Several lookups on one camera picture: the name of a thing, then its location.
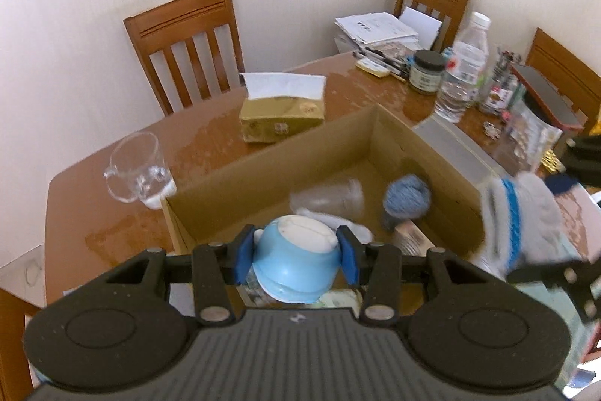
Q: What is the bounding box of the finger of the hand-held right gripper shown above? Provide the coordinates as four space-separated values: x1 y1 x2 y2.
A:
509 257 601 323
547 133 601 195

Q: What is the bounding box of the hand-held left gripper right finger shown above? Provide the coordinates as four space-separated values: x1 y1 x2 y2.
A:
335 225 505 324

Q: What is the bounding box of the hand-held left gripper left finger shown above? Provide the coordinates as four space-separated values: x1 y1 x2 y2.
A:
101 225 257 325

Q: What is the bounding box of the light blue bowl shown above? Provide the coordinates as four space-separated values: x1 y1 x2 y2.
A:
251 215 341 304

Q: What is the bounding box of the blue knit sock roll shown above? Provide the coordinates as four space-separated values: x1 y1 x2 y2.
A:
382 173 432 229

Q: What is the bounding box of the brown cardboard box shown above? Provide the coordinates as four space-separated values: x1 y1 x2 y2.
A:
160 104 522 303

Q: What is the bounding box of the green checked tablecloth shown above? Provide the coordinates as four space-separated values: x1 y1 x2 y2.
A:
512 189 601 364

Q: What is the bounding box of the clear plastic storage jar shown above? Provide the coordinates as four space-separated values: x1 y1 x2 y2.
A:
479 48 522 115

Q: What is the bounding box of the clear glass pitcher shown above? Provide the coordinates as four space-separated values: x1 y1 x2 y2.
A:
103 132 177 209

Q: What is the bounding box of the gold tissue box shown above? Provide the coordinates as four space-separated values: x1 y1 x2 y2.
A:
239 72 328 144

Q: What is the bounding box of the clear plastic water bottle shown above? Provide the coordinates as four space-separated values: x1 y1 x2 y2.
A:
434 11 491 124

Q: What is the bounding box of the dark jar black lid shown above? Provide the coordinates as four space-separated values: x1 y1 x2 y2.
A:
408 50 448 94

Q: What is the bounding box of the yellow note pad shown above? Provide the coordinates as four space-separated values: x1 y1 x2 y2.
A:
355 58 390 77

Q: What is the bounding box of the row of pens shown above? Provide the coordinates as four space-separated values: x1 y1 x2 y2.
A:
352 46 411 81

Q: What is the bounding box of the white envelope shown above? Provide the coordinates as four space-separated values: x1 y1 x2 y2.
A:
399 6 443 49

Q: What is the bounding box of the stack of white papers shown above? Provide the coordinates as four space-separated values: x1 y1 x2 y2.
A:
334 11 420 50

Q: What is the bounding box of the gold chain ornament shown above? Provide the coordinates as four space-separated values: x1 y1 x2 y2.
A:
540 150 566 174

